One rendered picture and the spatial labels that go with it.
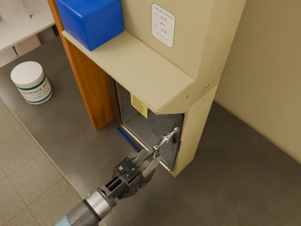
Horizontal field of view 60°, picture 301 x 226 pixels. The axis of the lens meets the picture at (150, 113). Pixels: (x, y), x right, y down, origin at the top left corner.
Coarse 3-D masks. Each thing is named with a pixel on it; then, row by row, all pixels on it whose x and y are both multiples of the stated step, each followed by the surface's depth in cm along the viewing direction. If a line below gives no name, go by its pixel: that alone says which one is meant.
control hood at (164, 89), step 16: (64, 32) 61; (128, 32) 62; (80, 48) 59; (96, 48) 58; (112, 48) 58; (128, 48) 58; (144, 48) 58; (112, 64) 55; (128, 64) 55; (144, 64) 55; (160, 64) 55; (128, 80) 53; (144, 80) 53; (160, 80) 53; (176, 80) 53; (192, 80) 53; (144, 96) 51; (160, 96) 51; (176, 96) 51; (160, 112) 50; (176, 112) 57
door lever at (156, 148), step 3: (165, 138) 80; (162, 141) 79; (165, 141) 80; (168, 141) 80; (156, 144) 79; (159, 144) 79; (162, 144) 79; (153, 147) 78; (156, 147) 78; (153, 150) 80; (156, 150) 78; (153, 153) 82; (156, 153) 80; (153, 156) 84
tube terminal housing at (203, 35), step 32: (128, 0) 54; (160, 0) 47; (192, 0) 41; (224, 0) 41; (192, 32) 46; (224, 32) 48; (192, 64) 51; (224, 64) 60; (192, 96) 58; (192, 128) 74
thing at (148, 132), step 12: (120, 96) 88; (120, 108) 95; (132, 108) 86; (120, 120) 104; (132, 120) 94; (144, 120) 85; (156, 120) 77; (168, 120) 71; (180, 120) 66; (132, 132) 102; (144, 132) 92; (156, 132) 83; (168, 132) 76; (180, 132) 71; (144, 144) 100; (168, 144) 82; (168, 156) 88; (168, 168) 95
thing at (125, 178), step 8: (128, 160) 75; (112, 168) 73; (120, 168) 73; (128, 168) 74; (136, 168) 74; (112, 176) 72; (120, 176) 72; (128, 176) 72; (136, 176) 74; (112, 184) 71; (120, 184) 71; (128, 184) 71; (136, 184) 77; (104, 192) 73; (112, 192) 70; (112, 200) 71
